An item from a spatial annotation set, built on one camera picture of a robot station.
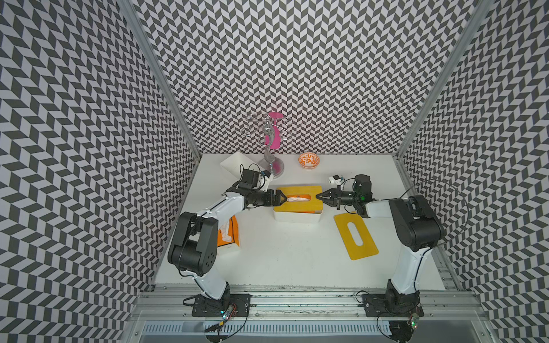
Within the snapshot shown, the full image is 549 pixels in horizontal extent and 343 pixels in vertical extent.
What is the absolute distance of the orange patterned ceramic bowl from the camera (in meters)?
1.14

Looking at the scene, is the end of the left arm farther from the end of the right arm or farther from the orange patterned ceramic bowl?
the orange patterned ceramic bowl

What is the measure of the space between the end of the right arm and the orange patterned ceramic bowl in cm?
28

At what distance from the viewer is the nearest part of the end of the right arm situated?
82cm
